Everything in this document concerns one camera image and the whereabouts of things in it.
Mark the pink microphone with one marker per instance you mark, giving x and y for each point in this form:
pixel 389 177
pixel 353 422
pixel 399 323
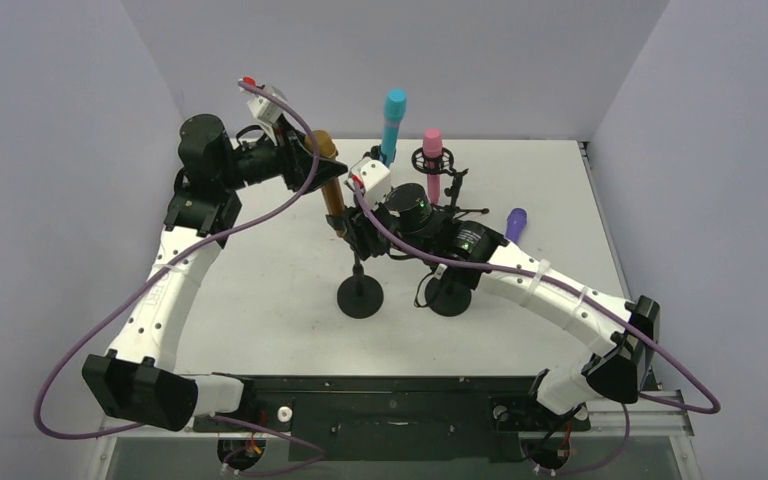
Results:
pixel 432 150

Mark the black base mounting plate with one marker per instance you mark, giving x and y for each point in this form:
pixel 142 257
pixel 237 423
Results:
pixel 396 418

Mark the purple mic black stand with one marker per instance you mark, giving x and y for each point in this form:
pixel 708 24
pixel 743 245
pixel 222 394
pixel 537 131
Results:
pixel 445 297

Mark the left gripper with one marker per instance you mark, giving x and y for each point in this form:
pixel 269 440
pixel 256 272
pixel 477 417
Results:
pixel 297 164

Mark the aluminium frame rail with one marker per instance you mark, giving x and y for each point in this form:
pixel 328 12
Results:
pixel 647 419

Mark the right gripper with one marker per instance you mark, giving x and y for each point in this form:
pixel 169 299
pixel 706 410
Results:
pixel 364 234

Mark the black tripod shock mount stand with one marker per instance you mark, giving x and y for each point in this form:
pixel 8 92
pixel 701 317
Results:
pixel 447 167

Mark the gold microphone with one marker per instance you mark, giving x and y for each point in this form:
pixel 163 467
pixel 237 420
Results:
pixel 331 190

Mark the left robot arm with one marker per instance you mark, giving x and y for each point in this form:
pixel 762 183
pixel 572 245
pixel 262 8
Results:
pixel 134 379

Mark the gold mic black stand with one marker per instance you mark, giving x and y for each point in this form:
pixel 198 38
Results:
pixel 360 295

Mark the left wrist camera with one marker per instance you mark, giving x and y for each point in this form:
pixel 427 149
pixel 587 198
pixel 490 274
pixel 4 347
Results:
pixel 265 112

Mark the cyan microphone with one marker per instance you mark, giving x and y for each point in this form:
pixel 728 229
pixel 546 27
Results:
pixel 394 110

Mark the cyan mic black stand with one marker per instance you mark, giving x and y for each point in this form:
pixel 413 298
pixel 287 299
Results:
pixel 374 154

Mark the purple microphone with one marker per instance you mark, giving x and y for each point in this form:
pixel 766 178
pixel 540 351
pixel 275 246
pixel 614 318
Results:
pixel 515 224

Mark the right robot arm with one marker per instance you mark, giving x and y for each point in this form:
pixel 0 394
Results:
pixel 620 340

